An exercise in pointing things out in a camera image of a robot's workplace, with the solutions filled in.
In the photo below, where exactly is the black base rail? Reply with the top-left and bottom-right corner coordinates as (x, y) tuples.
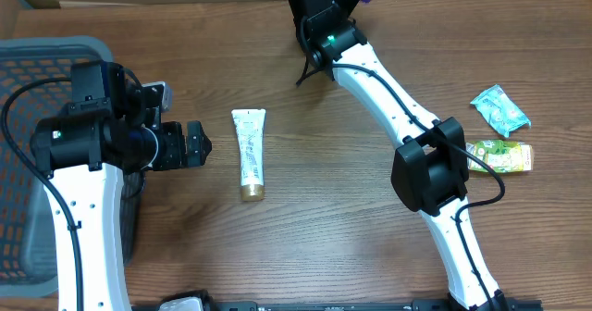
(156, 299), (545, 311)

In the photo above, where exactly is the white cream tube gold cap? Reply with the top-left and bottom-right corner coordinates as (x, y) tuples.
(231, 109), (266, 202)

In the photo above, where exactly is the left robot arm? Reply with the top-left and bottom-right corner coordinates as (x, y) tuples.
(31, 60), (212, 310)

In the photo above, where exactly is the grey plastic mesh basket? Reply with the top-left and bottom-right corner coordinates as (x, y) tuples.
(0, 35), (144, 299)

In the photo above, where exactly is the green tea carton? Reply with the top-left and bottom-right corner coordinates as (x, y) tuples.
(466, 140), (534, 173)

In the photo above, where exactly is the teal wet wipes pack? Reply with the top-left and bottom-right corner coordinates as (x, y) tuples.
(471, 84), (532, 138)

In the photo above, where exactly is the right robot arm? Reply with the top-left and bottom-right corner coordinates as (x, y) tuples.
(288, 0), (510, 310)

